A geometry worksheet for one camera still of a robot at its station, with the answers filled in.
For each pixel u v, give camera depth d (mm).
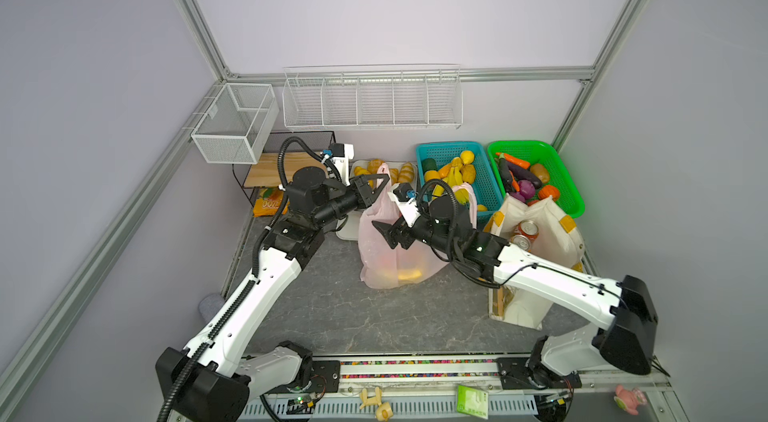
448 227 510
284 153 473
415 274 807
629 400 680
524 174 1124
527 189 1056
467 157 1122
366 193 580
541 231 879
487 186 1044
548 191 1046
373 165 1157
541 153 1159
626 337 395
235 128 944
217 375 369
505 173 1078
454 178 1120
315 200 497
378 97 987
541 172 1120
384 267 767
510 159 1157
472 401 692
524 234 877
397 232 609
